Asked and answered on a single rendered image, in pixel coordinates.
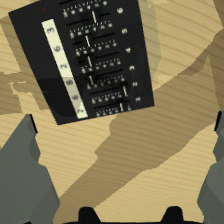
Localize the black lighting desk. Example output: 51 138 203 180
8 0 155 125

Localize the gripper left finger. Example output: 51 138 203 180
0 114 60 224

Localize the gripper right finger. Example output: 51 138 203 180
197 111 224 224

